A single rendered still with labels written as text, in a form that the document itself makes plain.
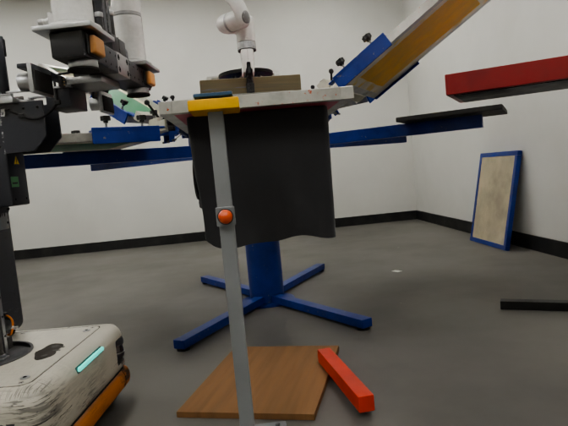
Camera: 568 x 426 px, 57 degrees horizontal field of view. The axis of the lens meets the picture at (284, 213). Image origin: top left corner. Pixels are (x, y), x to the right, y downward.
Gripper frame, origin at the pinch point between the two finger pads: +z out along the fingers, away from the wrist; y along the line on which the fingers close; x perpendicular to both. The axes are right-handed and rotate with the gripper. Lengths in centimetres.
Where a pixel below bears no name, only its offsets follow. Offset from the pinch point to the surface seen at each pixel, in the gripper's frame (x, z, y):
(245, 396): -11, 95, 76
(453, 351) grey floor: 69, 109, 22
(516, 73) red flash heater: 110, 2, 3
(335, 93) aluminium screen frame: 24, 13, 57
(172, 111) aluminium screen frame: -25, 14, 57
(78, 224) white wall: -206, 74, -416
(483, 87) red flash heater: 99, 6, -4
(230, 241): -11, 52, 76
